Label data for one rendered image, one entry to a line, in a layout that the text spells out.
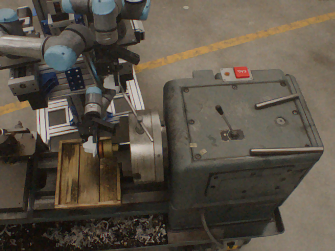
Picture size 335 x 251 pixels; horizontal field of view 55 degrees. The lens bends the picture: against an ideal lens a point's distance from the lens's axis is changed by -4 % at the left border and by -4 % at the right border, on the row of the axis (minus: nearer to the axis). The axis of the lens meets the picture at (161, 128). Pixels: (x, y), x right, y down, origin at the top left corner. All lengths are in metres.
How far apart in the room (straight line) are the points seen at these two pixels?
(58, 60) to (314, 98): 2.49
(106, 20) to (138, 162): 0.54
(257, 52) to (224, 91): 2.16
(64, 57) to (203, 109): 0.58
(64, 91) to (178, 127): 0.91
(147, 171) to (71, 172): 0.46
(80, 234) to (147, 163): 0.69
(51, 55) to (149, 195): 0.75
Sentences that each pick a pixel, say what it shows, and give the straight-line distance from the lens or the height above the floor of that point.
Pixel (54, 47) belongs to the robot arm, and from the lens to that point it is 1.37.
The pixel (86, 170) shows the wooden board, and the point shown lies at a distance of 1.64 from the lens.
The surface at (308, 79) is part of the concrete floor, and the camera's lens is 3.46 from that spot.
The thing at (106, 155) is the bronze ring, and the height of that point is 1.10.
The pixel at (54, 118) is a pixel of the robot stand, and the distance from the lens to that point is 2.73.
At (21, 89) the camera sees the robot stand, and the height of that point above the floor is 1.07.
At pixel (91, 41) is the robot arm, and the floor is 1.36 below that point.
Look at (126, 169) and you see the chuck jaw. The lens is 1.35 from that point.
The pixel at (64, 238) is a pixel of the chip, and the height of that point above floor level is 0.55.
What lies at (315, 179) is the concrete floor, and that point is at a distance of 2.83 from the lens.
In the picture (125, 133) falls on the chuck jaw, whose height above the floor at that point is 1.15.
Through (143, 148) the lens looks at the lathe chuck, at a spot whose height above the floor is 1.21.
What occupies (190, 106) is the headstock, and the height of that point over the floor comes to 1.25.
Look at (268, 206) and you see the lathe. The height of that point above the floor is 0.76.
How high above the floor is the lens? 2.32
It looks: 56 degrees down
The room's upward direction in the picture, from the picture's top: straight up
